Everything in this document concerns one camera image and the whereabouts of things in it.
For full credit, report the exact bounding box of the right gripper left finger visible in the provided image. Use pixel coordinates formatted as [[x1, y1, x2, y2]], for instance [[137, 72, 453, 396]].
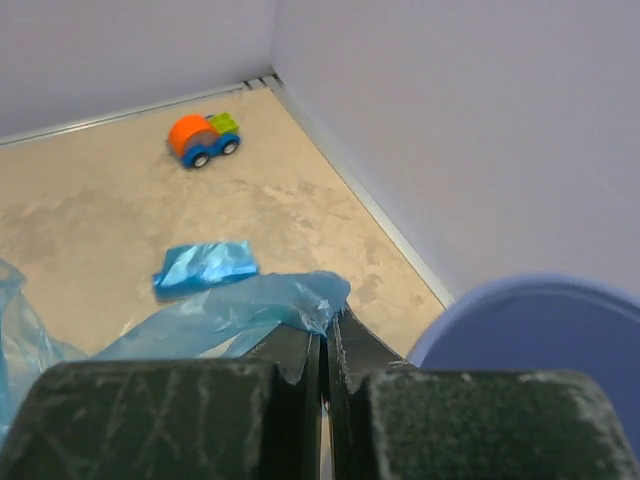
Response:
[[1, 325, 320, 479]]

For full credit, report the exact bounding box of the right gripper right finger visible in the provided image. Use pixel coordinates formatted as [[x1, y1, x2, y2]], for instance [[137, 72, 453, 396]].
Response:
[[325, 310, 639, 479]]

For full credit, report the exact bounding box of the single blue trash bag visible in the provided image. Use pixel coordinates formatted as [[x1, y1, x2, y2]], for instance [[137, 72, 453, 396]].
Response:
[[1, 262, 351, 434]]

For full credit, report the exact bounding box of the blue trash bag roll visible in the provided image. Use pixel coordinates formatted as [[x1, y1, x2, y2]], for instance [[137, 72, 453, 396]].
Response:
[[151, 241, 260, 302]]

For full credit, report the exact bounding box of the blue plastic trash bin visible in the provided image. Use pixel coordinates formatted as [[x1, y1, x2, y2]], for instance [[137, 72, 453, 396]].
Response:
[[408, 274, 639, 450]]

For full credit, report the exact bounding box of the orange blue toy car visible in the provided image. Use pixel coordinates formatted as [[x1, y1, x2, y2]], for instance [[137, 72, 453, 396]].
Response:
[[166, 112, 241, 169]]

